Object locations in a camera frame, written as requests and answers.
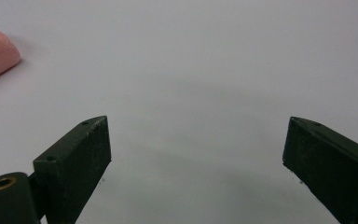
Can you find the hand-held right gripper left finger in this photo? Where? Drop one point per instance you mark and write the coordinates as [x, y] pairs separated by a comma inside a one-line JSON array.
[[74, 161]]

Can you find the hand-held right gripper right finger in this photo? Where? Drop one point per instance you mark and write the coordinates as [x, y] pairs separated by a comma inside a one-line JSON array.
[[329, 161]]

